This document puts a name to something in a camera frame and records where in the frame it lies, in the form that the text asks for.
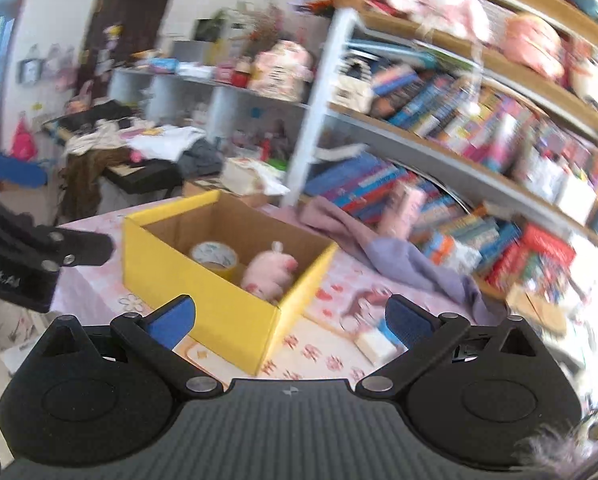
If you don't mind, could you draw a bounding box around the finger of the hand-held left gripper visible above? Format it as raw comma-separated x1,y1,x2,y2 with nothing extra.
0,146,47,188
0,192,116,273

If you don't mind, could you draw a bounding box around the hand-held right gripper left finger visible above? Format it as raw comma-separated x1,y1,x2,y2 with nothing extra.
41,295,226,401

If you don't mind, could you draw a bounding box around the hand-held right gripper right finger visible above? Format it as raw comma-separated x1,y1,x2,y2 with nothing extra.
354,294,543,401

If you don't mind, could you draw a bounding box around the yellow cardboard box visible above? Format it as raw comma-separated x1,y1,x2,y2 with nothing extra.
123,190,340,377

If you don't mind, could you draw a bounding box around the small white adapter block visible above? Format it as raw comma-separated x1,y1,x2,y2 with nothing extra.
354,331,397,366

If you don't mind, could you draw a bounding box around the pink hanging bag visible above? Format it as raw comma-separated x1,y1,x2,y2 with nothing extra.
10,115,38,161

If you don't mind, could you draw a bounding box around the pink and purple cloth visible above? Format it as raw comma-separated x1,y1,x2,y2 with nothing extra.
299,195,500,326

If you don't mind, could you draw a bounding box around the brown wig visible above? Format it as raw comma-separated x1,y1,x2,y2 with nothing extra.
59,147,132,221

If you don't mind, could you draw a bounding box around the roll of clear tape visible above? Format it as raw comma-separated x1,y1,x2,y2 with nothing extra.
189,241,240,283

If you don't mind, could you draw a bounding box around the orange and white carton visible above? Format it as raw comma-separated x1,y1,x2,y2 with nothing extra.
421,232,482,273

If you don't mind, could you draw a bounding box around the pink plush toy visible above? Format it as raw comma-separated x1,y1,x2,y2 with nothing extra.
240,241,300,303

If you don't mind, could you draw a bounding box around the pink carton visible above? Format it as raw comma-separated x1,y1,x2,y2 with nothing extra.
379,180,427,238

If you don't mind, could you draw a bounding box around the small brown cardboard box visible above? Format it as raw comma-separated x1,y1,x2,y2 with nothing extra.
181,177,274,208

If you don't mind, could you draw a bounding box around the pile of white clothes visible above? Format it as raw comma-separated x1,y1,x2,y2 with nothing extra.
66,120,207,161

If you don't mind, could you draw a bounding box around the red box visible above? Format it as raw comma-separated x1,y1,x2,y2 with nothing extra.
486,225,577,301

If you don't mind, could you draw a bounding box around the grey cloth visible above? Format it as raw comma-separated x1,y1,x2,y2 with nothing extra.
179,137,224,178

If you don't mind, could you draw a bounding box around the white paper box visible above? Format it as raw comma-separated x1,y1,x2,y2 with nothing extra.
221,157,290,196

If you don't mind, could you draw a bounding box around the grey desk shelf unit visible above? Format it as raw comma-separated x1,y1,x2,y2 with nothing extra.
109,67,310,161

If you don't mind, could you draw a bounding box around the dark door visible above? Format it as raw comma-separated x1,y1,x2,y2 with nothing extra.
76,0,184,96

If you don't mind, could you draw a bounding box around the grey box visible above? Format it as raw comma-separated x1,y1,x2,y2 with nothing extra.
171,40,214,66

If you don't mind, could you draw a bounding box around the white storage box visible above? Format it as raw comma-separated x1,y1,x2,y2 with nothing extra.
554,172,598,226

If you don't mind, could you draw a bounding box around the white basket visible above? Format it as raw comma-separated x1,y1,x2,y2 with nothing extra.
331,52,374,113

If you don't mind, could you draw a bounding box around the white and wooden bookshelf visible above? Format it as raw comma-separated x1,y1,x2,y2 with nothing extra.
281,0,598,341

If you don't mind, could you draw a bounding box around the floral bag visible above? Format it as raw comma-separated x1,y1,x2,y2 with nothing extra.
249,40,314,103

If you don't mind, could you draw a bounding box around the white and pink plush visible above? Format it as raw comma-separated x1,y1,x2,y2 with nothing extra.
569,55,598,106

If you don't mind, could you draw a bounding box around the round pink plush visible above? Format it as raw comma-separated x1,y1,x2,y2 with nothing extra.
504,14,564,78

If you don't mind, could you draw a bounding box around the pink plush rabbit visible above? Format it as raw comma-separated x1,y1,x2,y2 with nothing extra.
386,0,492,43

